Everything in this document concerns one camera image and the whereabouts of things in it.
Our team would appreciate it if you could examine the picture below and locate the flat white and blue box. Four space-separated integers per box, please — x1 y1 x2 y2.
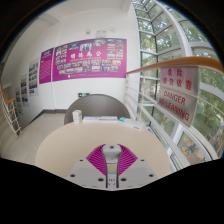
117 116 146 132

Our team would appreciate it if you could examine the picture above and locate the flat white booklet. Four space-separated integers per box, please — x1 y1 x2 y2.
82 115 119 124

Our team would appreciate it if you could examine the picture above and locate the grey round-backed chair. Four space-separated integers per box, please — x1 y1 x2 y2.
63 93 132 125

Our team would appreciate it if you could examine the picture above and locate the white railing with orange handrail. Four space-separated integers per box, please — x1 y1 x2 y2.
124 55 224 171

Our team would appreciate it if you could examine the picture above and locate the white stair railing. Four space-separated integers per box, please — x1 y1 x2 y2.
0 79 23 136

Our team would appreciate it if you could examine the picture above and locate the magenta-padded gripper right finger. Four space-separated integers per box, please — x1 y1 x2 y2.
116 143 158 190

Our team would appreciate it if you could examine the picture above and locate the narrow magenta wall poster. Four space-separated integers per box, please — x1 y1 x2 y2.
38 47 55 85

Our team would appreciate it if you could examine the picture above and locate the white photo wall poster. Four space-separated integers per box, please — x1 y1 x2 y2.
27 59 40 97
19 76 29 107

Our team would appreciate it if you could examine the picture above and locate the small white upright box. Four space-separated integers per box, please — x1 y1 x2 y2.
72 109 83 125

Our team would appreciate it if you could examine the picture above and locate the red and white warning sign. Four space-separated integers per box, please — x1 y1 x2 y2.
157 65 200 128

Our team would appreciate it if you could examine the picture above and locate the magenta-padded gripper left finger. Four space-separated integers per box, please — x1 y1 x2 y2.
65 143 108 189

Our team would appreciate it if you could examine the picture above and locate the large magenta wall poster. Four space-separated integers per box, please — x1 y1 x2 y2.
51 37 128 83

